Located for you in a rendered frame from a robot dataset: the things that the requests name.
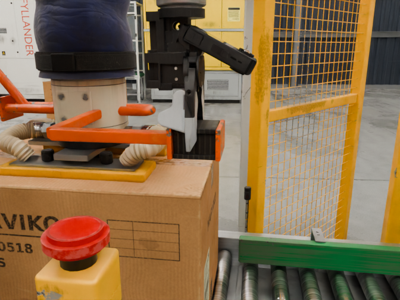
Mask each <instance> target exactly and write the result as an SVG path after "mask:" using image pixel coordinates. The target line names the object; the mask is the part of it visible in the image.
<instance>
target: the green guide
mask: <svg viewBox="0 0 400 300"><path fill-rule="evenodd" d="M238 261H239V262H240V263H252V264H266V265H280V266H288V267H302V268H316V269H323V270H337V271H351V272H359V273H373V274H387V275H395V276H400V247H397V246H381V245H366V244H357V243H341V242H326V241H325V239H324V236H323V233H322V231H321V229H317V228H311V240H300V239H284V238H275V237H259V236H243V235H240V236H239V259H238Z"/></svg>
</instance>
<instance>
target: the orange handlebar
mask: <svg viewBox="0 0 400 300"><path fill-rule="evenodd" d="M43 104H48V105H43ZM50 104H51V105H50ZM52 104H53V102H29V104H18V103H17V102H16V103H15V104H6V105H5V111H6V112H7V113H35V114H54V104H53V105H52ZM155 111H156V108H155V106H153V105H151V104H126V107H125V106H121V107H119V109H118V113H119V115H128V116H148V115H153V114H154V113H155ZM101 117H102V113H101V110H92V111H88V112H85V113H83V114H80V115H77V116H75V117H73V118H70V119H68V120H65V121H62V122H60V123H57V124H55V125H53V126H50V127H47V128H46V134H47V138H48V139H50V140H52V141H67V142H100V143H133V144H150V145H167V133H166V130H137V129H99V128H82V127H84V126H86V125H88V124H90V123H93V122H94V121H96V120H99V119H100V118H101Z"/></svg>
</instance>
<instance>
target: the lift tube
mask: <svg viewBox="0 0 400 300"><path fill-rule="evenodd" d="M35 2H36V9H35V16H34V21H33V30H34V35H35V41H36V44H37V48H38V50H39V52H124V51H133V40H132V33H131V30H130V26H129V22H128V19H127V13H128V10H129V6H130V0H35ZM134 75H136V74H135V71H134V69H131V70H120V71H94V72H51V71H40V72H39V77H40V78H44V79H109V78H118V77H129V76H134Z"/></svg>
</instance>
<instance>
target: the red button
mask: <svg viewBox="0 0 400 300"><path fill-rule="evenodd" d="M109 241H110V227H109V225H108V224H107V223H106V222H104V221H102V220H101V219H99V218H97V217H93V216H88V215H80V216H74V217H68V218H64V219H62V220H59V221H57V222H55V223H53V224H52V225H50V226H49V227H48V228H47V230H45V231H44V232H43V233H42V235H41V237H40V242H41V247H42V251H43V253H44V254H45V255H47V256H49V257H51V258H53V259H56V260H59V261H60V267H61V268H62V269H63V270H66V271H81V270H85V269H87V268H89V267H91V266H93V265H94V264H95V263H96V261H97V259H98V256H97V253H98V252H100V251H101V250H102V249H103V248H104V247H106V246H107V245H108V243H109Z"/></svg>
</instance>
